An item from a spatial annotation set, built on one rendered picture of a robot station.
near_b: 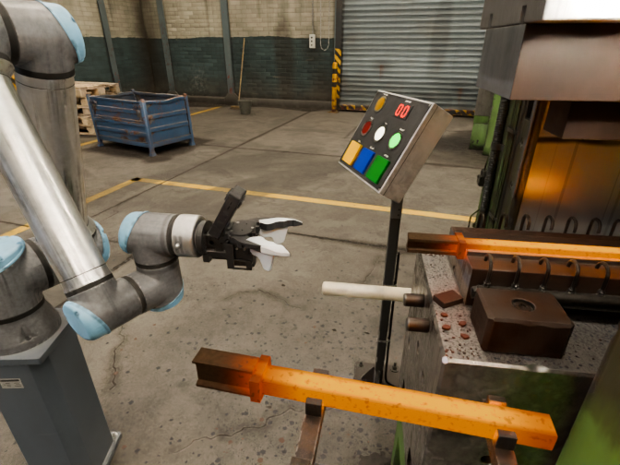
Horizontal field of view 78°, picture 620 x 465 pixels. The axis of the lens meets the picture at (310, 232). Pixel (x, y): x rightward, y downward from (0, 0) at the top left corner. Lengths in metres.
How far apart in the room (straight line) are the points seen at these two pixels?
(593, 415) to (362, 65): 8.42
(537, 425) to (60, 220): 0.80
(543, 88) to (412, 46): 8.09
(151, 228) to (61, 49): 0.42
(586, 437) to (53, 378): 1.25
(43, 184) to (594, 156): 1.09
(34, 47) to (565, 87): 0.93
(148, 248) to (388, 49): 8.14
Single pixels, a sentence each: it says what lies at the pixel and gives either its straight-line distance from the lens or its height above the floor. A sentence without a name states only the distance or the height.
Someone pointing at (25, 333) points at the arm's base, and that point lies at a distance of 1.32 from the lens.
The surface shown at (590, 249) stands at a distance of 0.86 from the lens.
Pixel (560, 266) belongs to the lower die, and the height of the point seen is 0.99.
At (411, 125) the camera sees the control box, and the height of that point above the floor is 1.14.
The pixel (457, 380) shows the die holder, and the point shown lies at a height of 0.88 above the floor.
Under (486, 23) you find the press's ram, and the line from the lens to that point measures 0.83.
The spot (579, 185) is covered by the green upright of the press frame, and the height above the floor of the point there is 1.07.
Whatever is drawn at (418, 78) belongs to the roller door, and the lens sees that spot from 8.72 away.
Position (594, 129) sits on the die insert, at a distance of 0.73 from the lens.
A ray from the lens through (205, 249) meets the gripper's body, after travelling 0.82.
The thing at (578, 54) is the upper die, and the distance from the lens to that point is 0.66.
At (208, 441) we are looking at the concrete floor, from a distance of 1.69.
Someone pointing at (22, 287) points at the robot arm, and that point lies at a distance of 1.26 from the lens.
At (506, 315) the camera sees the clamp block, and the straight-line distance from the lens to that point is 0.65.
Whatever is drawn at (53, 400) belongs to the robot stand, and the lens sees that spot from 1.42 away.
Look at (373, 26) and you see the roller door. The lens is 8.81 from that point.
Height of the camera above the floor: 1.34
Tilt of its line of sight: 26 degrees down
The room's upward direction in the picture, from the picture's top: straight up
